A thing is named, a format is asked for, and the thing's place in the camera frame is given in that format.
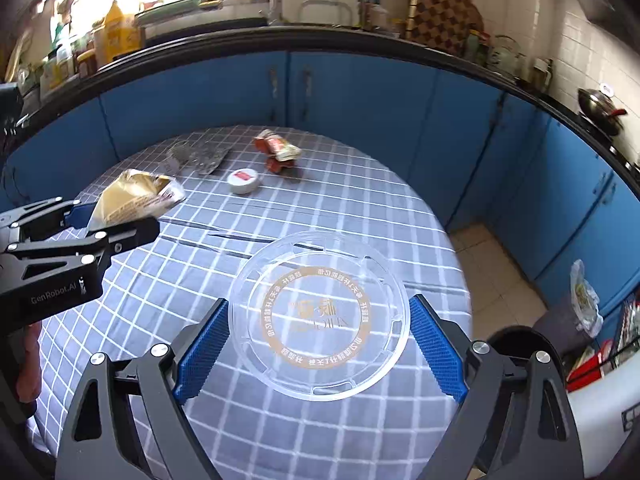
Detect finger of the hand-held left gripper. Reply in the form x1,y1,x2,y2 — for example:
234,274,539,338
0,217,161,273
0,199,101,250

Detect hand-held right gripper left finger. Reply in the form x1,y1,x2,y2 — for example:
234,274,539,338
55,297,231,480

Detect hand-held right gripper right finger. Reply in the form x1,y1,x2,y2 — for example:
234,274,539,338
409,294,583,480

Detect cream snack packet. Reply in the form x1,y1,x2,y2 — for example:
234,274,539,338
87,169,187,236

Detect clear plastic lid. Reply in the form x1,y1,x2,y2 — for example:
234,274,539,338
227,230,412,402

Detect person's left forearm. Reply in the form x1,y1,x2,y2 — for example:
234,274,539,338
14,322,43,418

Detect clear plastic wrapper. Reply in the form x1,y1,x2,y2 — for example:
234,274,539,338
192,142,231,176

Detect small white round tub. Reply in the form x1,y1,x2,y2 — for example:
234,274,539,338
227,167,262,196

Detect red box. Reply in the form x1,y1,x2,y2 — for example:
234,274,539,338
567,340,616,391

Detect clear plastic bag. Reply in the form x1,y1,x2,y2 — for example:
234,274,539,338
570,259,604,338

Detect red brown wrapper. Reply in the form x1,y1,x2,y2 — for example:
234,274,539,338
253,129,302,173

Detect round table with checked cloth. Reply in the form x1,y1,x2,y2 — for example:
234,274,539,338
30,125,473,480

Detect yellow detergent bottle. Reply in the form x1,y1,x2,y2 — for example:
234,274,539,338
102,0,141,63

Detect blue base cabinets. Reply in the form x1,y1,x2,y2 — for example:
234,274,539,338
0,50,640,321

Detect steel wok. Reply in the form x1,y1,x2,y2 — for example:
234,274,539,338
577,85,628,136

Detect black kitchen countertop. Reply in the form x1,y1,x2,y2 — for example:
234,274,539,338
0,27,640,181

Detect checkered cutting board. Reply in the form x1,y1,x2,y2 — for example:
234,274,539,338
407,0,476,53

